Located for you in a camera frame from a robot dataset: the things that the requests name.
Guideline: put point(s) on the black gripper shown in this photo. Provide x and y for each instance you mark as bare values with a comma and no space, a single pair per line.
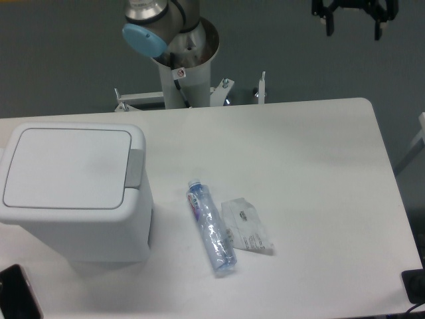
379,12

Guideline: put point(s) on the silver robot arm blue cap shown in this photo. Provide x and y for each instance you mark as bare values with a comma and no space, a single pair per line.
158,28

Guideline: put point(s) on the white plastic trash can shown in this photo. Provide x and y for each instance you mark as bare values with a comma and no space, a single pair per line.
119,235

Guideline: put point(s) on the white trash can lid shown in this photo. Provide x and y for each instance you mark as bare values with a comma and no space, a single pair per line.
68,169

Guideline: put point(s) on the clear plastic wrapper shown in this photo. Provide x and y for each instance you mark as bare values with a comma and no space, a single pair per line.
244,227

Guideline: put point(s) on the grey lid push button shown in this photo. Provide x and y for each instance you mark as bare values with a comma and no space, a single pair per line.
134,169

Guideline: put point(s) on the black device bottom right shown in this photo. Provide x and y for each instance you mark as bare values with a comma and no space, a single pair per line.
413,281

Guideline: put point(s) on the black device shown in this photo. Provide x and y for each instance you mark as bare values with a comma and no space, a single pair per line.
17,297
413,281

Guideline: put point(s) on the clear plastic water bottle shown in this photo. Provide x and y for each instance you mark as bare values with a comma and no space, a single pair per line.
211,227

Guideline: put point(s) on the black device bottom left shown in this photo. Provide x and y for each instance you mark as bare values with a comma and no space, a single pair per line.
17,297

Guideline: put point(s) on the white frame right edge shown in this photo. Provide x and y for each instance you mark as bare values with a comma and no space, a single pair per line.
415,147

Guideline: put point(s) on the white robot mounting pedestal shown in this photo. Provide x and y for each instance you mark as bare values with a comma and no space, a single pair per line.
185,74

